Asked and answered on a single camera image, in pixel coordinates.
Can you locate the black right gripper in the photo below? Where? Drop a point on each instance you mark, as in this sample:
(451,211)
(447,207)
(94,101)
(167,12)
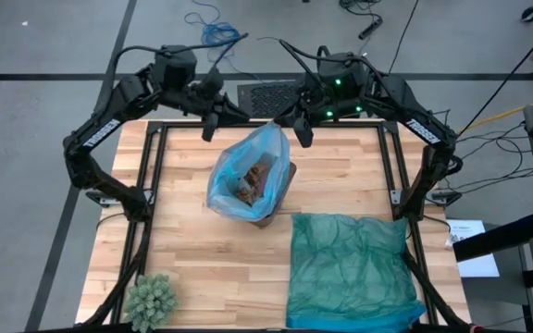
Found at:
(313,104)

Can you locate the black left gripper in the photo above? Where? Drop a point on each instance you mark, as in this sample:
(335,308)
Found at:
(202,99)

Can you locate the light blue bin liner bag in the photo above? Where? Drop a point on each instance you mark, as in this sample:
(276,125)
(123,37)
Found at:
(229,185)

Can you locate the large brown paper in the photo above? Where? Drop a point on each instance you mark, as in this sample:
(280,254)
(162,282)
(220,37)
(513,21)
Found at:
(252,182)

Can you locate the green trash bag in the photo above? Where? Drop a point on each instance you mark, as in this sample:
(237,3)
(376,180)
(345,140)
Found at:
(350,273)

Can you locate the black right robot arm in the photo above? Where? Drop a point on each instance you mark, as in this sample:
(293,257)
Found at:
(424,131)

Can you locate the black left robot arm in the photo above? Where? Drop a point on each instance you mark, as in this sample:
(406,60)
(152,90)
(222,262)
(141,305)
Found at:
(102,134)

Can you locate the black power strip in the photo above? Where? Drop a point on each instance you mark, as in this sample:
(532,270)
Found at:
(370,28)

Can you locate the green artificial succulent plant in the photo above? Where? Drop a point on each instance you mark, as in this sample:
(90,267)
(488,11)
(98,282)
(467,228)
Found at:
(150,300)

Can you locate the white printed paper sheet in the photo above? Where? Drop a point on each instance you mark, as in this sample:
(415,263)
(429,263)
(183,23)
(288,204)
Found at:
(467,229)

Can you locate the black flat bar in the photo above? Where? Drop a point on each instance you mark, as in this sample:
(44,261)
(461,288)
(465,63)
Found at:
(502,236)

